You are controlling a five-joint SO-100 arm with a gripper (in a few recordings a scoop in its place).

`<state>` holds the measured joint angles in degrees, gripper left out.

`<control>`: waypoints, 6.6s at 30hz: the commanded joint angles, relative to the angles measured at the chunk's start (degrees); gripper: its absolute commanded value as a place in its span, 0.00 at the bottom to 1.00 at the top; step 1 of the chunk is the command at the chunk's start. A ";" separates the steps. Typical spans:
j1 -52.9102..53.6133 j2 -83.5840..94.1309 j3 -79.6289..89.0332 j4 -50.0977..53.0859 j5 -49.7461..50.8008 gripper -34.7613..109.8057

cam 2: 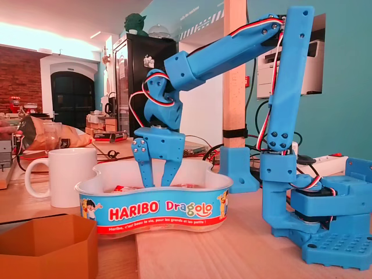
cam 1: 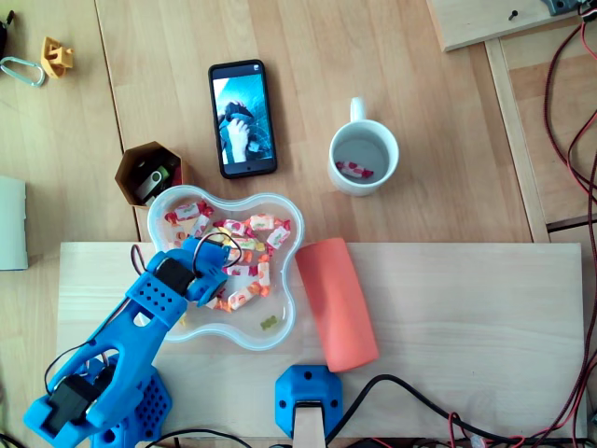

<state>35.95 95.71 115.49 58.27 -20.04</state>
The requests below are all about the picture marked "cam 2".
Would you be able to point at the Haribo Dragolo candy tub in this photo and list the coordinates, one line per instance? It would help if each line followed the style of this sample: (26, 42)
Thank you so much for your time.
(151, 209)

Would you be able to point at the blue 3D-printed robot arm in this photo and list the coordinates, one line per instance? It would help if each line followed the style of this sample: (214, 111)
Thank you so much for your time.
(232, 49)

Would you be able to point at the person hand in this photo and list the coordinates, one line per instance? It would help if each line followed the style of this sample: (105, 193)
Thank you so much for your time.
(6, 129)

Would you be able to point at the metal mesh power supply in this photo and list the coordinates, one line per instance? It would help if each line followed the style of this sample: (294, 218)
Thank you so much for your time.
(194, 148)

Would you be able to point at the red white candy packet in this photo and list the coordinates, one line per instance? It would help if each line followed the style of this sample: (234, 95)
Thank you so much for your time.
(119, 189)

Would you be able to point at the red and black box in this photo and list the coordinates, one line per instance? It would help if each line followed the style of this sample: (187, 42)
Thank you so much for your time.
(110, 136)

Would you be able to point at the stacked cardboard boxes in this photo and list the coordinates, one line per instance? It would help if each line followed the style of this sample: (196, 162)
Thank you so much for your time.
(101, 125)

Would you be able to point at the black kettle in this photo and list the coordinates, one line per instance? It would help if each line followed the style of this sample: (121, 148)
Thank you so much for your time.
(109, 106)

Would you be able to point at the brown paper snack bag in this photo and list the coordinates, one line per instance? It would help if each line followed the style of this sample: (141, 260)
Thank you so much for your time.
(75, 138)

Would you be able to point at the white ceramic mug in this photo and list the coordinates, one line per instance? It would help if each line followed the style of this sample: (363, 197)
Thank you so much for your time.
(69, 174)

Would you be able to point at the black fridge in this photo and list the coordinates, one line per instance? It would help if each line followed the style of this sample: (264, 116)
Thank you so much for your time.
(136, 72)

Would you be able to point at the drinking glass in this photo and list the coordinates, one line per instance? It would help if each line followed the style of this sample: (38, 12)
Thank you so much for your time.
(52, 142)

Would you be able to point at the dark arched door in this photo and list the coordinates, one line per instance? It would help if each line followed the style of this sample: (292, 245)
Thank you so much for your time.
(72, 98)

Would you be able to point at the light wooden base board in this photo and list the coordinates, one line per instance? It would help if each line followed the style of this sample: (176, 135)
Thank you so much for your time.
(218, 255)

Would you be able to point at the glass dome cover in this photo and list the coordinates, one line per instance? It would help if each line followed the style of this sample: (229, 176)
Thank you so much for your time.
(158, 31)

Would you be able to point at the green Yoda figure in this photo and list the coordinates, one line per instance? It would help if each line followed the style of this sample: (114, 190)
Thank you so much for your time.
(135, 24)

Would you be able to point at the red kitchen machine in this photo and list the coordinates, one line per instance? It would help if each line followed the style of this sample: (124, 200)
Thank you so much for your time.
(14, 106)
(30, 109)

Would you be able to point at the brown hexagonal container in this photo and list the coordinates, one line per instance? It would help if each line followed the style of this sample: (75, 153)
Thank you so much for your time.
(58, 255)

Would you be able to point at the small wooden mounting board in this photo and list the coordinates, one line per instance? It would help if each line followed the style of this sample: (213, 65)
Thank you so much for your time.
(4, 180)

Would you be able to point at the white power strip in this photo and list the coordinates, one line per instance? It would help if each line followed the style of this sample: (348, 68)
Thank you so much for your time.
(325, 165)

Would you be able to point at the white printer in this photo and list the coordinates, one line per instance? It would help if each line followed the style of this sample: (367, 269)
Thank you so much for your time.
(315, 72)

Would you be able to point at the blue post base bracket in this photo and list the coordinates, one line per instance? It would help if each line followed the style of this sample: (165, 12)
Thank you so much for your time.
(235, 165)

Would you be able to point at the wooden post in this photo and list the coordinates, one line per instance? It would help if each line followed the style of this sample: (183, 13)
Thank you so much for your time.
(234, 101)

